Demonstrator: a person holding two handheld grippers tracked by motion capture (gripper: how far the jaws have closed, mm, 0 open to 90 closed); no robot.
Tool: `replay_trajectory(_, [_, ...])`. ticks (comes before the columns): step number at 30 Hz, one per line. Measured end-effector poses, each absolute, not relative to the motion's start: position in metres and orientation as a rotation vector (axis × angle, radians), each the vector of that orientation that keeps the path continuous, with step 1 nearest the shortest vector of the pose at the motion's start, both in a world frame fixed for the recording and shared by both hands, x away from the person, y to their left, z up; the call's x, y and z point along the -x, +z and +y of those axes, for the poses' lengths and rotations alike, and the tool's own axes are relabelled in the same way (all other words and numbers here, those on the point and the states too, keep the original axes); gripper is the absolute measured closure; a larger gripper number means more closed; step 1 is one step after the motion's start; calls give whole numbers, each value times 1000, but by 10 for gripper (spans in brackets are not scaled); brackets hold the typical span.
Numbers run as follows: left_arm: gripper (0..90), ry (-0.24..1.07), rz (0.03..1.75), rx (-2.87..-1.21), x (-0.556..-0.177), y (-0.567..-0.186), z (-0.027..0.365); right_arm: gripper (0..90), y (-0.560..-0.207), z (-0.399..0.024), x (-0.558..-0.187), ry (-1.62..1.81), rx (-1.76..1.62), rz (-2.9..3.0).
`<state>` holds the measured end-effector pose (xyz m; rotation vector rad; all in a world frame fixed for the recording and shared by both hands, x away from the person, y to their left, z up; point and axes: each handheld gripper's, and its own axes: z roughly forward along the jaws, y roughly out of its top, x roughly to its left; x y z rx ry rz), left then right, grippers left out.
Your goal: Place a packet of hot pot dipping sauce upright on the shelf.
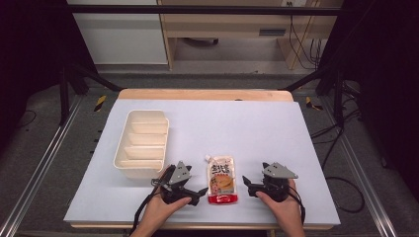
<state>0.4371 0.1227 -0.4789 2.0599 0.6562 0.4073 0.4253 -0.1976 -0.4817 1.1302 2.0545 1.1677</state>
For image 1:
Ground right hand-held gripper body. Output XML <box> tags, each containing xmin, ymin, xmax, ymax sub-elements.
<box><xmin>253</xmin><ymin>161</ymin><xmax>299</xmax><ymax>203</ymax></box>

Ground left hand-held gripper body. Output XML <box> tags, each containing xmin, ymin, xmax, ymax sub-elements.
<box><xmin>150</xmin><ymin>160</ymin><xmax>201</xmax><ymax>205</ymax></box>

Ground sauce pouch with red base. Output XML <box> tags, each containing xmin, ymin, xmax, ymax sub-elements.
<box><xmin>204</xmin><ymin>154</ymin><xmax>239</xmax><ymax>205</ymax></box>

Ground cream divided organizer box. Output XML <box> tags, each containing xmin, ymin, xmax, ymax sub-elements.
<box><xmin>113</xmin><ymin>109</ymin><xmax>170</xmax><ymax>180</ymax></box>

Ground person's right hand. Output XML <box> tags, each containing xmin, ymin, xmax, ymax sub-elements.
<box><xmin>255</xmin><ymin>178</ymin><xmax>303</xmax><ymax>231</ymax></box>

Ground person's left hand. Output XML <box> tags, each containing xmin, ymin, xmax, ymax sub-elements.
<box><xmin>139</xmin><ymin>168</ymin><xmax>193</xmax><ymax>231</ymax></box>

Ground white table mat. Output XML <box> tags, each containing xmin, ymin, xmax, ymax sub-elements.
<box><xmin>63</xmin><ymin>98</ymin><xmax>342</xmax><ymax>227</ymax></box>

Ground yellow black tape strip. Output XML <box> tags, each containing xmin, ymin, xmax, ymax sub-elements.
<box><xmin>94</xmin><ymin>95</ymin><xmax>108</xmax><ymax>113</ymax></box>
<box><xmin>304</xmin><ymin>96</ymin><xmax>324</xmax><ymax>112</ymax></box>

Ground wooden table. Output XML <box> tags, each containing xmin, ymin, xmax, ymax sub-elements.
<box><xmin>69</xmin><ymin>87</ymin><xmax>334</xmax><ymax>231</ymax></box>

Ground black metal stand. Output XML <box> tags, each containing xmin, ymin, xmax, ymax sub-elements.
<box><xmin>58</xmin><ymin>61</ymin><xmax>124</xmax><ymax>126</ymax></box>
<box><xmin>282</xmin><ymin>64</ymin><xmax>348</xmax><ymax>128</ymax></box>

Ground black curtain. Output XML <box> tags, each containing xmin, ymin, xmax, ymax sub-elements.
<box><xmin>315</xmin><ymin>0</ymin><xmax>419</xmax><ymax>198</ymax></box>
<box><xmin>0</xmin><ymin>0</ymin><xmax>100</xmax><ymax>152</ymax></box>

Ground white cabinet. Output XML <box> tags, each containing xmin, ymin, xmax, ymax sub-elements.
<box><xmin>66</xmin><ymin>0</ymin><xmax>169</xmax><ymax>65</ymax></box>

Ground light wooden desk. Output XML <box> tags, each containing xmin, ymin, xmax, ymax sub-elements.
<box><xmin>157</xmin><ymin>0</ymin><xmax>344</xmax><ymax>71</ymax></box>

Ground white power strip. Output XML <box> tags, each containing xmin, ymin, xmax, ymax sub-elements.
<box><xmin>281</xmin><ymin>0</ymin><xmax>314</xmax><ymax>8</ymax></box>

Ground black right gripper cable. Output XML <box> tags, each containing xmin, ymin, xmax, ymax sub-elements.
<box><xmin>288</xmin><ymin>183</ymin><xmax>306</xmax><ymax>225</ymax></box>

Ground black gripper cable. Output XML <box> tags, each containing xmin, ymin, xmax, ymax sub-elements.
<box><xmin>128</xmin><ymin>164</ymin><xmax>177</xmax><ymax>236</ymax></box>
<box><xmin>288</xmin><ymin>183</ymin><xmax>306</xmax><ymax>225</ymax></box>

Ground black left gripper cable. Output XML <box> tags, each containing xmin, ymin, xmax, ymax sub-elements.
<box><xmin>128</xmin><ymin>164</ymin><xmax>177</xmax><ymax>236</ymax></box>

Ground black floor cables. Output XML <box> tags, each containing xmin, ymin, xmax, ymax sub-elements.
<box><xmin>309</xmin><ymin>82</ymin><xmax>366</xmax><ymax>214</ymax></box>

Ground aluminium floor rail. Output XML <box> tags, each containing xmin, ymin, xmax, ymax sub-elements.
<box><xmin>0</xmin><ymin>94</ymin><xmax>84</xmax><ymax>237</ymax></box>
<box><xmin>319</xmin><ymin>95</ymin><xmax>400</xmax><ymax>237</ymax></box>

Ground black cables at desk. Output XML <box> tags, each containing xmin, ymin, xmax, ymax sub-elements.
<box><xmin>287</xmin><ymin>1</ymin><xmax>323</xmax><ymax>71</ymax></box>

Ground thin black floor cable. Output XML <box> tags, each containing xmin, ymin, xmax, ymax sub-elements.
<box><xmin>15</xmin><ymin>109</ymin><xmax>38</xmax><ymax>130</ymax></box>

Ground black horizontal frame bar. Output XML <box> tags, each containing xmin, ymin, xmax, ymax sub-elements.
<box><xmin>67</xmin><ymin>4</ymin><xmax>344</xmax><ymax>16</ymax></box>

